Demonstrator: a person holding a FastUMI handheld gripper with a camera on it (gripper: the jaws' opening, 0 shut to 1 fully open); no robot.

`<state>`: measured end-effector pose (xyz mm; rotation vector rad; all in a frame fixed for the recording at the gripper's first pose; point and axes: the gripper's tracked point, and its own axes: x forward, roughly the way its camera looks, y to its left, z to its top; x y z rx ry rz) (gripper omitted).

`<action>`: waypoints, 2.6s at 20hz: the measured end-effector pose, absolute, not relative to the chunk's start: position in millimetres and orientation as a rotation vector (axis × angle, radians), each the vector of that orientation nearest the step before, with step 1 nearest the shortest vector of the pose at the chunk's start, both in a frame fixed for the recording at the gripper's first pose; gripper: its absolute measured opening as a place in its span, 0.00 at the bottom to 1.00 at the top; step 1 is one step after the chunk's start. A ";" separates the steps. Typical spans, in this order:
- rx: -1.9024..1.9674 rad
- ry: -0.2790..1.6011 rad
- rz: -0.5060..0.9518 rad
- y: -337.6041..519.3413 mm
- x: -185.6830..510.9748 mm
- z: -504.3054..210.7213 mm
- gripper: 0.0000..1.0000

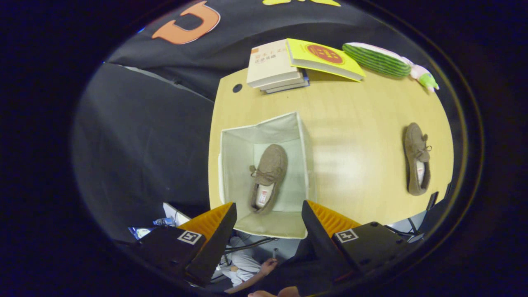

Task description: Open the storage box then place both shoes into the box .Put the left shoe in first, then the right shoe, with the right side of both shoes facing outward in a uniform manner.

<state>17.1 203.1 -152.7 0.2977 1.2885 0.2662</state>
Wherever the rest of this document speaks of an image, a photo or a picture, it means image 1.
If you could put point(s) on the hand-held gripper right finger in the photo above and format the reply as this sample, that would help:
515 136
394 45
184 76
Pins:
371 247

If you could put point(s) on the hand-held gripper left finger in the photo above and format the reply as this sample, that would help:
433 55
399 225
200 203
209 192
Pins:
212 243

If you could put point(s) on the white fabric storage box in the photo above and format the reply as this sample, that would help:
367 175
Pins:
239 165

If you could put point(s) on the brown moccasin shoe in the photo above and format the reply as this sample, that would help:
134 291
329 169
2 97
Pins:
272 161
412 144

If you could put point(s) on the person's white trousers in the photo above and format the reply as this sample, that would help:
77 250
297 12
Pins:
243 264

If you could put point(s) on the white panel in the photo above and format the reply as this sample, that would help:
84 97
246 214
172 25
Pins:
171 212

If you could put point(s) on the plastic water bottle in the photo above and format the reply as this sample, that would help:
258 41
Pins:
163 221

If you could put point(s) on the black table edge clamp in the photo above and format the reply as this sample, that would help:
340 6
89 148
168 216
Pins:
432 201
447 189

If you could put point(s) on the person's dark clothing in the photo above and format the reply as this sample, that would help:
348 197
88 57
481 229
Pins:
297 268

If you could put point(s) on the blue spine book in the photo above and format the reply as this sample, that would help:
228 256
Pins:
288 89

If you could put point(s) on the thin pale book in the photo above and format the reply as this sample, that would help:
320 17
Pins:
284 84

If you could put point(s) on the green and pink plush toy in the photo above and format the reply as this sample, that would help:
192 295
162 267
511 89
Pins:
427 78

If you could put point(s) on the yellow book with red circle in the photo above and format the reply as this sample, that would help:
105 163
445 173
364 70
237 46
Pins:
350 68

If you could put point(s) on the watermelon slice plush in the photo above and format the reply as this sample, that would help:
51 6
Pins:
375 60

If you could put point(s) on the beige paperback book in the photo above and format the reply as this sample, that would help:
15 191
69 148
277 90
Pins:
270 62

